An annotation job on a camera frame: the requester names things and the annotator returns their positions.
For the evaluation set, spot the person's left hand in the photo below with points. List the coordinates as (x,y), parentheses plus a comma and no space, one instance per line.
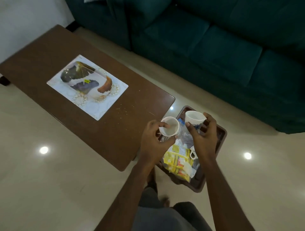
(150,145)

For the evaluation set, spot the person's right hand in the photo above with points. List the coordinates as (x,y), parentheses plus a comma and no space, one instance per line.
(206,145)

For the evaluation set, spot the brown plastic tray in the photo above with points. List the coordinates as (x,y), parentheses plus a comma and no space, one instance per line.
(220,138)

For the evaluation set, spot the white printed cup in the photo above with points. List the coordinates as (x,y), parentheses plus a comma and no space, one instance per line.
(170,126)
(194,117)
(191,152)

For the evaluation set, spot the clear zip bag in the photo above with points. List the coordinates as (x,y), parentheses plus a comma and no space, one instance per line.
(177,161)

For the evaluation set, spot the white gold placemat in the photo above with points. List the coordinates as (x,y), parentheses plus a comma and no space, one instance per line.
(95,111)

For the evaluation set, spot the person's right forearm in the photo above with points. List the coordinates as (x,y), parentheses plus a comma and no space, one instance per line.
(221,195)

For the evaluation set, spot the person's left forearm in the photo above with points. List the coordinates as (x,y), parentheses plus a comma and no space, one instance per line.
(128,197)

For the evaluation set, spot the person's right foot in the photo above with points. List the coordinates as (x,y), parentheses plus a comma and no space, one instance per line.
(165,202)

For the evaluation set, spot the person's dark trousers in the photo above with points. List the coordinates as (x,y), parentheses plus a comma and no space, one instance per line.
(188,211)

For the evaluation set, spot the brown wooden table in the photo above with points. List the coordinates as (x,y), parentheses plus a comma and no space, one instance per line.
(131,114)

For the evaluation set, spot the green fabric sofa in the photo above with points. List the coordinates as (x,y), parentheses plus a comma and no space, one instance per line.
(214,47)

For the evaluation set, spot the oval leaf-print platter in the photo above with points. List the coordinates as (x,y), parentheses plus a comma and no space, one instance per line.
(71,73)

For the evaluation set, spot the green fabric armchair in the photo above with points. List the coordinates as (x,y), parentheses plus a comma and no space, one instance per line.
(100,21)

